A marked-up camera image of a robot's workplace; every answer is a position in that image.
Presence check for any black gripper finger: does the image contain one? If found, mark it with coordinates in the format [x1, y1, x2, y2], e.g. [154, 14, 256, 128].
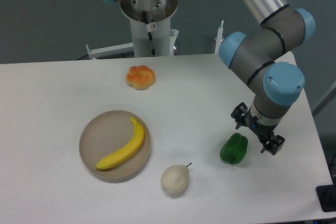
[230, 102, 248, 129]
[260, 134, 285, 155]

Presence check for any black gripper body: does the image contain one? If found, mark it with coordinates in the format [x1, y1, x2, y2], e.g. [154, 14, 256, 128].
[245, 113, 277, 143]

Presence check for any yellow banana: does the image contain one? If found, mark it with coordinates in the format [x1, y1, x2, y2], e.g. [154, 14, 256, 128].
[96, 117, 145, 170]

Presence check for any beige round plate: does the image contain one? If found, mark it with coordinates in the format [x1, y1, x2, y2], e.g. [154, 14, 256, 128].
[79, 110, 151, 183]

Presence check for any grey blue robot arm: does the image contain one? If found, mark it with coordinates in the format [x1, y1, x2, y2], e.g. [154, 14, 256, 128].
[104, 0, 316, 154]

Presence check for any green bell pepper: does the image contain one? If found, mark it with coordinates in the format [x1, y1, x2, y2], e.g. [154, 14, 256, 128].
[219, 133, 248, 164]

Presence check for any black device at edge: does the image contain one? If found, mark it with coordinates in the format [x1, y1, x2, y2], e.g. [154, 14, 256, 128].
[316, 185, 335, 212]

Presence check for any grey table leg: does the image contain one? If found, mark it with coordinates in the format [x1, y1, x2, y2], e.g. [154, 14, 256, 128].
[311, 81, 336, 117]

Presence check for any white pear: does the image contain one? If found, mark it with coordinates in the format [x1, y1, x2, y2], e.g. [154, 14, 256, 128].
[160, 162, 192, 198]

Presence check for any orange bread roll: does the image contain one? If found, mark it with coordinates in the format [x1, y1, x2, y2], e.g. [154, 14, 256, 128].
[125, 65, 156, 90]

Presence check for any white upright bracket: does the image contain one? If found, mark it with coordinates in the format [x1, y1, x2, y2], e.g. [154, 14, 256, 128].
[214, 20, 224, 54]

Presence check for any white metal bracket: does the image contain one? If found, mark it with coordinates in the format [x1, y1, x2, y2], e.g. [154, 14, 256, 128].
[86, 42, 133, 59]

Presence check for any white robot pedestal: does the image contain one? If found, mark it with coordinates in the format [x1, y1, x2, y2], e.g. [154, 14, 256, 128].
[120, 0, 179, 57]

